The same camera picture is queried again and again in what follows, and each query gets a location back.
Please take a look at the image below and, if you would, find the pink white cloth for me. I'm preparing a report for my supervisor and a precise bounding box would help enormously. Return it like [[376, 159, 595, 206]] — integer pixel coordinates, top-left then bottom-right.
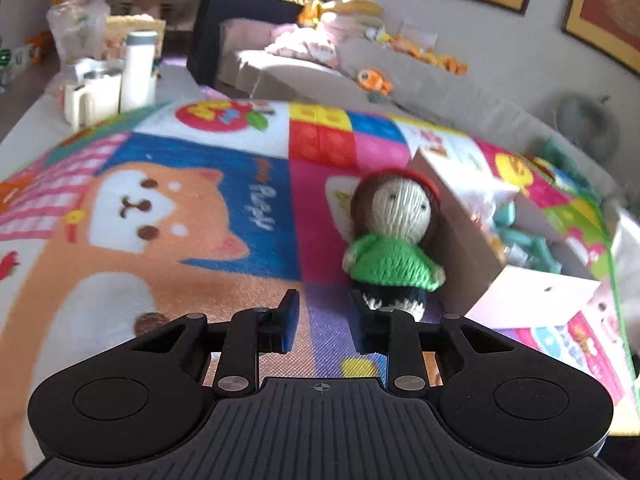
[[462, 187, 501, 221]]

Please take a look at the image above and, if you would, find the black tank cabinet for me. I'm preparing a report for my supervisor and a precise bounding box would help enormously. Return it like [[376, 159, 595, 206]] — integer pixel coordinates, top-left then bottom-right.
[[187, 0, 306, 88]]

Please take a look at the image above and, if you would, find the pink cardboard box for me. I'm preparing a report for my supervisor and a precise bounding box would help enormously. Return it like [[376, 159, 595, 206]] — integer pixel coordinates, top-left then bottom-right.
[[410, 147, 603, 331]]

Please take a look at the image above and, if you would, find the small yellow plush toy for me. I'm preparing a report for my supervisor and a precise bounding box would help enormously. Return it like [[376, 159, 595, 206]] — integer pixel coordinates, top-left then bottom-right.
[[299, 0, 326, 26]]

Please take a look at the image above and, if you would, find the orange fish plush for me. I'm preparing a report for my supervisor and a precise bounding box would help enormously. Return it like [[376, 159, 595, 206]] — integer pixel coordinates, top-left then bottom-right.
[[356, 67, 396, 97]]

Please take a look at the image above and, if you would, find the green cloth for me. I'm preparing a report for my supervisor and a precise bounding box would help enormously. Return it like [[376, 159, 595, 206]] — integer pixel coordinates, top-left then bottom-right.
[[542, 140, 601, 196]]

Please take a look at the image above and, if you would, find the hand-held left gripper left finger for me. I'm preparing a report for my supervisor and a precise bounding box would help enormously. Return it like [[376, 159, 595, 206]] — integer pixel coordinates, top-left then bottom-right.
[[130, 289, 301, 396]]

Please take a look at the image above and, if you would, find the colourful cartoon play mat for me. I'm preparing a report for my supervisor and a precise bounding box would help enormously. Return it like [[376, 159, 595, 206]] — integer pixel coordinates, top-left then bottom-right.
[[0, 97, 640, 436]]

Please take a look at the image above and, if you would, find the knitted doll green sweater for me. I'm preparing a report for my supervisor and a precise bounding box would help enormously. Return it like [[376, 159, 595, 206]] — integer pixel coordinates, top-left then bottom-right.
[[342, 167, 446, 321]]

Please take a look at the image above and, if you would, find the white mug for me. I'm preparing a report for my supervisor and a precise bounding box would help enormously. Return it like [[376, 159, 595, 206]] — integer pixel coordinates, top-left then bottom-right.
[[64, 71, 123, 131]]

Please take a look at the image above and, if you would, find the beige sofa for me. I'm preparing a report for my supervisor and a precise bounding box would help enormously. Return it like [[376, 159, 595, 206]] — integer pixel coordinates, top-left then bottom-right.
[[215, 17, 640, 211]]

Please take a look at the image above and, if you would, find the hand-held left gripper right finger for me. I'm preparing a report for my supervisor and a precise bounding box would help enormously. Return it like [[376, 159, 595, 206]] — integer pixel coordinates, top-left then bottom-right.
[[348, 289, 516, 396]]

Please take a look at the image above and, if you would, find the yellow pillow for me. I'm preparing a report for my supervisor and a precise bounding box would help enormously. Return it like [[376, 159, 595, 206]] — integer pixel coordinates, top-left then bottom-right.
[[320, 0, 386, 17]]

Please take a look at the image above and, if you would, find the white blanket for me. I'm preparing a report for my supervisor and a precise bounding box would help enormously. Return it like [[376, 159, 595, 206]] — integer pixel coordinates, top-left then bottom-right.
[[610, 210, 640, 311]]

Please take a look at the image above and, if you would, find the white thermos bottle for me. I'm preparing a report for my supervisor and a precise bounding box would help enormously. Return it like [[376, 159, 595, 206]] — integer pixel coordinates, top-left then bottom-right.
[[120, 31, 160, 113]]

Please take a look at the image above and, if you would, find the beige patterned paper bag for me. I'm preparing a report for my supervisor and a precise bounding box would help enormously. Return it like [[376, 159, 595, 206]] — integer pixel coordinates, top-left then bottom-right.
[[102, 15, 167, 61]]

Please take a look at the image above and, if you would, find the large red framed picture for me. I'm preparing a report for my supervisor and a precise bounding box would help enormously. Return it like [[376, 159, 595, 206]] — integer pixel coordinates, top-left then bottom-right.
[[562, 0, 640, 76]]

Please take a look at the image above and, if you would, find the pile of yellow plush toys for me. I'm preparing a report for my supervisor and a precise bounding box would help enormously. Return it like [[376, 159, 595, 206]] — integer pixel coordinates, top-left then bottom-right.
[[385, 30, 468, 76]]

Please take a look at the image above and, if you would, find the clear plastic bag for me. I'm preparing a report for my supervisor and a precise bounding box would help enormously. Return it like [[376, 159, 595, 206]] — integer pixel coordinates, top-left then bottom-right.
[[46, 0, 112, 66]]

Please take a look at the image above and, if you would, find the pink clothes pile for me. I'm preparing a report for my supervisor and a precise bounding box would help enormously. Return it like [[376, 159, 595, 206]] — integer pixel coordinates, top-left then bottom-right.
[[265, 25, 341, 68]]

